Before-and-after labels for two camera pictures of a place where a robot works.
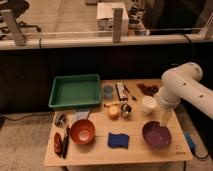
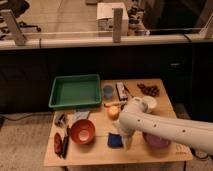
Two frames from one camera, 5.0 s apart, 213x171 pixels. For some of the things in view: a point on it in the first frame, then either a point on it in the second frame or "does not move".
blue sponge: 118,140 does not move
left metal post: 15,31 does not move
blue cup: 108,90 does not move
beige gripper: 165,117 → 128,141
